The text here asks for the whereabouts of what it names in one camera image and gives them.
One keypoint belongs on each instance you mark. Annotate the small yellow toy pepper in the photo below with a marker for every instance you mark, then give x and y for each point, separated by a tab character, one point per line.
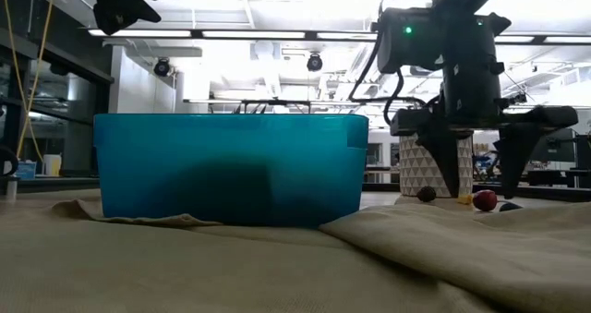
465	199

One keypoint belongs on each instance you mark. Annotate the small white cylinder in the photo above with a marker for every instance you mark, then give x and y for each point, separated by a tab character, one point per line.
11	188

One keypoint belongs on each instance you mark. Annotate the white triangle-patterned planter with plant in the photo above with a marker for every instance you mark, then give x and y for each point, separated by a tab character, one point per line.
415	165

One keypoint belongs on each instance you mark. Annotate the white bucket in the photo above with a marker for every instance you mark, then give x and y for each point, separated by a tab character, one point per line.
52	165

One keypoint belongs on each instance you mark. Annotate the long ceiling light strip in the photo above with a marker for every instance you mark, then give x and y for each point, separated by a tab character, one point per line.
231	34

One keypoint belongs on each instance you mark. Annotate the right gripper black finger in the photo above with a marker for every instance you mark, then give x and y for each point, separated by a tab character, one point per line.
445	151
515	156

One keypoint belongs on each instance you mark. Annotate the dark toy blackberry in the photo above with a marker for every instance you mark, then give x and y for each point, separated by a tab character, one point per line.
426	194

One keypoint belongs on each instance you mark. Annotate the blue plastic tupperware container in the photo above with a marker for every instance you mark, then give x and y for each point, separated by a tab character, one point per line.
231	165

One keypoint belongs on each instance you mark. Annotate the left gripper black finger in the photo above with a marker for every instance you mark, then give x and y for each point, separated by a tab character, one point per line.
147	14

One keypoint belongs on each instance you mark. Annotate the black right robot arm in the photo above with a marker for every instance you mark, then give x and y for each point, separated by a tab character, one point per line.
461	36

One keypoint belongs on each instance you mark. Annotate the tan cloth napkin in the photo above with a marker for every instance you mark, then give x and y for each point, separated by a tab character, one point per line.
277	271

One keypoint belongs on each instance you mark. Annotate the black round ceiling fixture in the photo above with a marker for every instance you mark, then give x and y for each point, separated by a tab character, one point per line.
162	67
314	63

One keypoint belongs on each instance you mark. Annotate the blue box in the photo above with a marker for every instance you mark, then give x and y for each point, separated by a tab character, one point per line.
26	171

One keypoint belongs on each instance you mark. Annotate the small red toy raspberry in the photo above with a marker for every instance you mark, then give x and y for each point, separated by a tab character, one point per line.
485	200

